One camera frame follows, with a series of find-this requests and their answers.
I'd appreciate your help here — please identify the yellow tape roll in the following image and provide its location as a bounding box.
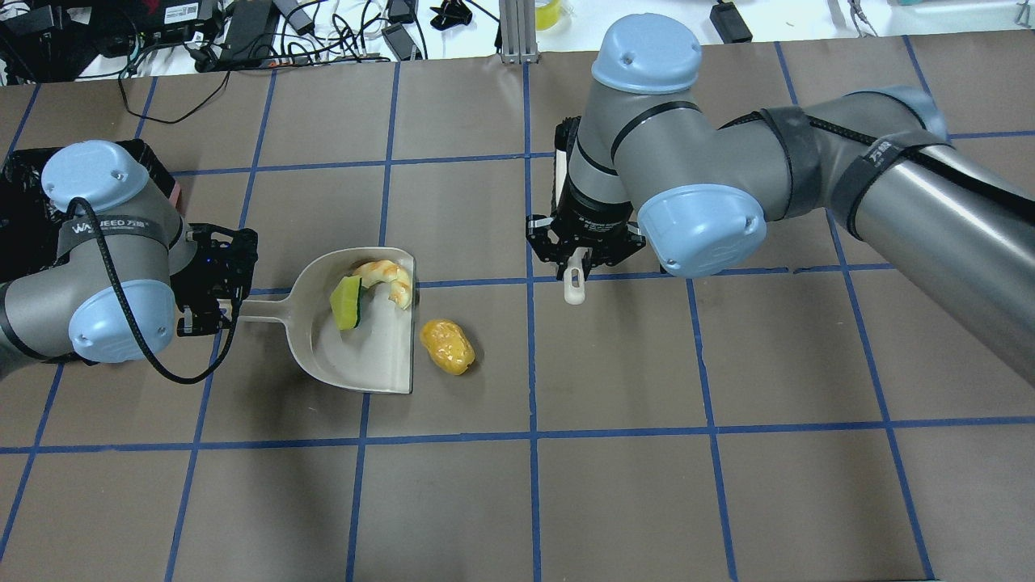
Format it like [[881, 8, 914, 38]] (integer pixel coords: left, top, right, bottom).
[[534, 0, 563, 31]]

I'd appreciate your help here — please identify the croissant bread toy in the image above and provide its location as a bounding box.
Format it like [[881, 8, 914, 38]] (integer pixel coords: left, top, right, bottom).
[[351, 260, 413, 310]]

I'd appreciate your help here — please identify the yellow potato toy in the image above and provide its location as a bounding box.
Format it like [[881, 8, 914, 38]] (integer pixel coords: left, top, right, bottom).
[[419, 319, 476, 376]]

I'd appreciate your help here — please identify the black power adapter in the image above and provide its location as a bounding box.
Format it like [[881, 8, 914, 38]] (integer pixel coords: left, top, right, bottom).
[[217, 1, 272, 70]]

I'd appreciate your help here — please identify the aluminium frame post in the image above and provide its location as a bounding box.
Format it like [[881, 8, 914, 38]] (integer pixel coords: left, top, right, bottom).
[[499, 0, 540, 64]]

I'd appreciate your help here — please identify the yellow green sponge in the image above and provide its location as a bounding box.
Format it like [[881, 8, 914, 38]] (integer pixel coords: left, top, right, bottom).
[[329, 275, 365, 331]]

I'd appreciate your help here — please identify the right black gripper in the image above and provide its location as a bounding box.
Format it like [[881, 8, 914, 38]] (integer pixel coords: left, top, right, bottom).
[[526, 214, 647, 269]]

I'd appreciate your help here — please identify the beige plastic dustpan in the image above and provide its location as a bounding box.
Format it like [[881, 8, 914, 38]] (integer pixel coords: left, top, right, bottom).
[[238, 248, 415, 394]]

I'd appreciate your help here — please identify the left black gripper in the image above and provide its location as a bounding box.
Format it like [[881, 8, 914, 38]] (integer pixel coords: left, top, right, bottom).
[[171, 227, 259, 336]]

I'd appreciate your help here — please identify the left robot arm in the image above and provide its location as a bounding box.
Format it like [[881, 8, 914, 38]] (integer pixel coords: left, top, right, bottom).
[[1, 139, 258, 386]]

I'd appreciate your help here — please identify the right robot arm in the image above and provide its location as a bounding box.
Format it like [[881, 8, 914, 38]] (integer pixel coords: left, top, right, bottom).
[[526, 12, 1034, 381]]

